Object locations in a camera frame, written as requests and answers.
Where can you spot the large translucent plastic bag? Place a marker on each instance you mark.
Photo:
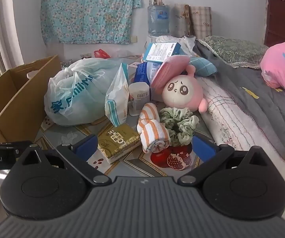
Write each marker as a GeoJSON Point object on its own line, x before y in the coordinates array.
{"type": "Point", "coordinates": [78, 91]}

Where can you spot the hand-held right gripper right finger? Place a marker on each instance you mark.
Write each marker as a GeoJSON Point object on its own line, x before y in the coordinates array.
{"type": "Point", "coordinates": [203, 147]}

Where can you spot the white plastic jar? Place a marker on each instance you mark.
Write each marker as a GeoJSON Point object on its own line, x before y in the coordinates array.
{"type": "Point", "coordinates": [138, 96]}

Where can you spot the pink blanket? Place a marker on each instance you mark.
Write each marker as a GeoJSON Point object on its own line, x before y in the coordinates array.
{"type": "Point", "coordinates": [281, 67]}

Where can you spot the blue cardboard box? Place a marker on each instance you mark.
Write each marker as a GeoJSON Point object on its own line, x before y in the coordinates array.
{"type": "Point", "coordinates": [161, 50]}

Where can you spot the green white scrunchie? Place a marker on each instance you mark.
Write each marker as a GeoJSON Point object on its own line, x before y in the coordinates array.
{"type": "Point", "coordinates": [179, 124]}

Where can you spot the pink round plush toy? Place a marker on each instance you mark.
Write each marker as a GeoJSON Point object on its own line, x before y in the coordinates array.
{"type": "Point", "coordinates": [182, 91]}

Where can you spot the brown cardboard box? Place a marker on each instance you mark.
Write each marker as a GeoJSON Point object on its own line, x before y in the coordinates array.
{"type": "Point", "coordinates": [13, 99]}

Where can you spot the white crumpled plastic bag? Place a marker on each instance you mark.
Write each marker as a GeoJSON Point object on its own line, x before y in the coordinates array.
{"type": "Point", "coordinates": [177, 41]}

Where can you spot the floral fabric roll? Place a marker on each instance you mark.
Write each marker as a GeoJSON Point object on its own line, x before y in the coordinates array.
{"type": "Point", "coordinates": [180, 21]}

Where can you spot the blue water jug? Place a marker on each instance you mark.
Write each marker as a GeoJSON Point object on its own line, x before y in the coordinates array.
{"type": "Point", "coordinates": [158, 19]}

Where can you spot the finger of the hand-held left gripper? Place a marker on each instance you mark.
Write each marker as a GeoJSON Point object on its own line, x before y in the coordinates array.
{"type": "Point", "coordinates": [6, 145]}

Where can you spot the pink packet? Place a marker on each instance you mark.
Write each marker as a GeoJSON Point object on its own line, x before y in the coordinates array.
{"type": "Point", "coordinates": [169, 69]}

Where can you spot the orange striped towel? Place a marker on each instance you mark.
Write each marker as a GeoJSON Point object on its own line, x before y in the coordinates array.
{"type": "Point", "coordinates": [152, 129]}

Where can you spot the blue checkered cloth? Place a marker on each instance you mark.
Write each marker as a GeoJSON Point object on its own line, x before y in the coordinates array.
{"type": "Point", "coordinates": [203, 67]}

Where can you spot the white wall socket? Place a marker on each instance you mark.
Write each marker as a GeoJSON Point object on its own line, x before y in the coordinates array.
{"type": "Point", "coordinates": [133, 39]}

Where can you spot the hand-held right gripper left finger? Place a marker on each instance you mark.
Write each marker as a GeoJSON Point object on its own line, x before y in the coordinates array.
{"type": "Point", "coordinates": [85, 145]}

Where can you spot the small white blue plastic bag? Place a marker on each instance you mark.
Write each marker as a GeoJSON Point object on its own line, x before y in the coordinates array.
{"type": "Point", "coordinates": [116, 99]}

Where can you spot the gold tissue pack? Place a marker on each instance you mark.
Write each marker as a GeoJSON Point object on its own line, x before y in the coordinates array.
{"type": "Point", "coordinates": [117, 141]}

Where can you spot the plaid fabric roll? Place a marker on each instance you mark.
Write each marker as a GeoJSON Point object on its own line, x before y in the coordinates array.
{"type": "Point", "coordinates": [200, 22]}

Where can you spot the white water dispenser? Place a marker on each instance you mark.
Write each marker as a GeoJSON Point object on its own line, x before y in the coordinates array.
{"type": "Point", "coordinates": [151, 39]}

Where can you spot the green floral pillow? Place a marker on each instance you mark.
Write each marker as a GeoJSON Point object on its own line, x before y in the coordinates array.
{"type": "Point", "coordinates": [234, 50]}

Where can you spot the blue plastic package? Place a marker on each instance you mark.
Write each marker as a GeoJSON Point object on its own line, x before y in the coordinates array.
{"type": "Point", "coordinates": [143, 72]}

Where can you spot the red plastic bag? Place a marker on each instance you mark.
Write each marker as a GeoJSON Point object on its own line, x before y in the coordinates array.
{"type": "Point", "coordinates": [101, 53]}

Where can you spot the grey blanket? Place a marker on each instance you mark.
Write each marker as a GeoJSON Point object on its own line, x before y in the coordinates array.
{"type": "Point", "coordinates": [256, 119]}

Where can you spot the teal floral hanging cloth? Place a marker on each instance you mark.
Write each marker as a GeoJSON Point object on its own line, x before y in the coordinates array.
{"type": "Point", "coordinates": [87, 10]}

